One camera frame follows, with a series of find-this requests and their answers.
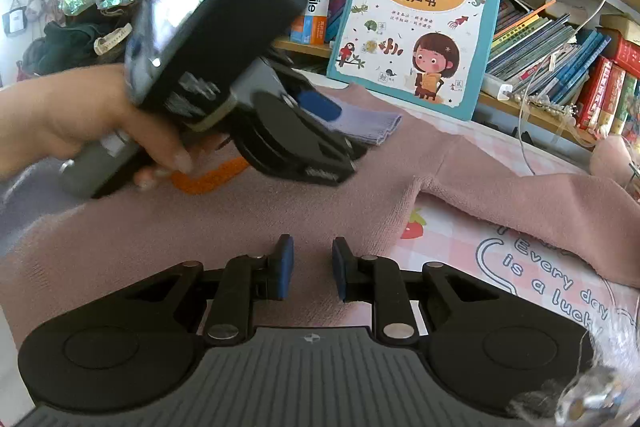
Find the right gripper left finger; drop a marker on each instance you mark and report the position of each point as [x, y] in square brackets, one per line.
[244, 281]

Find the teal children's sound book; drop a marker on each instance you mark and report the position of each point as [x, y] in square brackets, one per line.
[432, 53]

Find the pink and purple sweater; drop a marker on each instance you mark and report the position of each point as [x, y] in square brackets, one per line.
[66, 260]

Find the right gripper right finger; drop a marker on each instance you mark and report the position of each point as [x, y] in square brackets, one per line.
[377, 281]

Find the dark green garment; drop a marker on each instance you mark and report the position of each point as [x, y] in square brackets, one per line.
[69, 47]

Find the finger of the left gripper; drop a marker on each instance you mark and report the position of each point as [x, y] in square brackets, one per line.
[278, 138]
[318, 105]

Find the row of leaning books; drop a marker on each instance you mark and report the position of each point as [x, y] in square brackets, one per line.
[545, 53]

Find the person left hand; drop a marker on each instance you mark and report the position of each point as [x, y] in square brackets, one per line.
[56, 115]

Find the white wristwatch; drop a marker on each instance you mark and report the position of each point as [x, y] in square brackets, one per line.
[106, 43]

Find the usmile white orange box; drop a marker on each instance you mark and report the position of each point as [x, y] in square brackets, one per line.
[310, 26]

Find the white charger plug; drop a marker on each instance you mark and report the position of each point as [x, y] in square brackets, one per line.
[496, 88]

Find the pink plush toy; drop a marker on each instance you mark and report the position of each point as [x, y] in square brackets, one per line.
[611, 158]

